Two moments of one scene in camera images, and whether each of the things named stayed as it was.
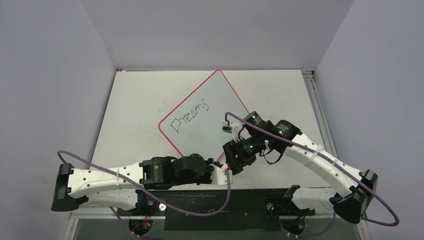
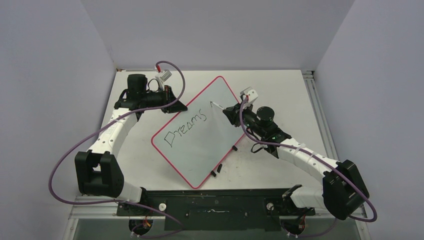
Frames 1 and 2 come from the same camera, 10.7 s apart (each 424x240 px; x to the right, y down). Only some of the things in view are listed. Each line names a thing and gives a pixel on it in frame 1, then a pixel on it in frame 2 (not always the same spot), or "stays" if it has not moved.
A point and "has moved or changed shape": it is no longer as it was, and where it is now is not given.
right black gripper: x=231 y=149 -> x=233 y=114
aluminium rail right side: x=321 y=116 stays
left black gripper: x=208 y=180 -> x=167 y=95
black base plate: x=217 y=209 stays
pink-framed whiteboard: x=195 y=127 has moved or changed shape
